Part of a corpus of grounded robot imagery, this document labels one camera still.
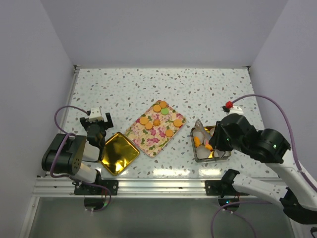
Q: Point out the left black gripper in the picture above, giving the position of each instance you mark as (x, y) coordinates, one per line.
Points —
(106, 125)

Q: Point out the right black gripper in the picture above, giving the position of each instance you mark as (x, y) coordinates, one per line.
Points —
(216, 141)

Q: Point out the metal tongs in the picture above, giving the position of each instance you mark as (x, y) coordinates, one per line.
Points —
(204, 129)

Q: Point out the orange fish cookie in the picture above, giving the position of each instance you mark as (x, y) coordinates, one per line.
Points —
(208, 146)
(197, 141)

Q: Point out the square cookie tin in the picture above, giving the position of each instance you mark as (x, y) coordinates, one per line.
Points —
(226, 155)

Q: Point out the gold tin lid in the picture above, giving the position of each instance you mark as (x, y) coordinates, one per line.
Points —
(118, 153)

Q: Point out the orange round cookie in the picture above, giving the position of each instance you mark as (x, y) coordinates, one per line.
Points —
(148, 126)
(169, 133)
(163, 104)
(177, 123)
(143, 120)
(156, 108)

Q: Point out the floral rectangular tray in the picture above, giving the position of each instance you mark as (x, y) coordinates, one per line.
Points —
(151, 142)

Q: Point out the brown flower cookie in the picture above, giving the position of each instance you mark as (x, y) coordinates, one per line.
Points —
(156, 122)

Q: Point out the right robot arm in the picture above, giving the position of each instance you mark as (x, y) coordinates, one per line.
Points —
(297, 198)

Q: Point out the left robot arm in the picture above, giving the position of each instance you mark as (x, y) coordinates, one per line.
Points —
(66, 153)

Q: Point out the white paper cup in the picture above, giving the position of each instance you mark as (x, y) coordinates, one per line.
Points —
(218, 154)
(198, 134)
(202, 152)
(212, 131)

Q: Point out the green round cookie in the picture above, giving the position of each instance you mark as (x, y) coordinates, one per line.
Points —
(165, 111)

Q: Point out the right round circuit board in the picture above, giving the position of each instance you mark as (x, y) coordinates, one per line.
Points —
(224, 201)

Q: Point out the round circuit board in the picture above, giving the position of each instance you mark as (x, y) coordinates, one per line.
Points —
(224, 201)
(95, 204)

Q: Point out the left round circuit board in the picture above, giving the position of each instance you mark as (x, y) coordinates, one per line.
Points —
(95, 204)

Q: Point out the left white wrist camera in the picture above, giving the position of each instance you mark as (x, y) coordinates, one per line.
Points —
(95, 114)

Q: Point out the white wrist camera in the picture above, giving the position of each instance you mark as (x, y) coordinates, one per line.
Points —
(235, 110)
(95, 114)

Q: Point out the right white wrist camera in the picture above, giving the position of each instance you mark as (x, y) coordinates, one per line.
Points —
(235, 110)

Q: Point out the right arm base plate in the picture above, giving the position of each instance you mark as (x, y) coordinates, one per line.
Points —
(218, 188)

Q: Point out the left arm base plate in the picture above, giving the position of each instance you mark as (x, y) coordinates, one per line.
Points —
(83, 189)

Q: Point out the aluminium frame rail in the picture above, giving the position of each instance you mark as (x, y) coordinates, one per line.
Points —
(127, 188)

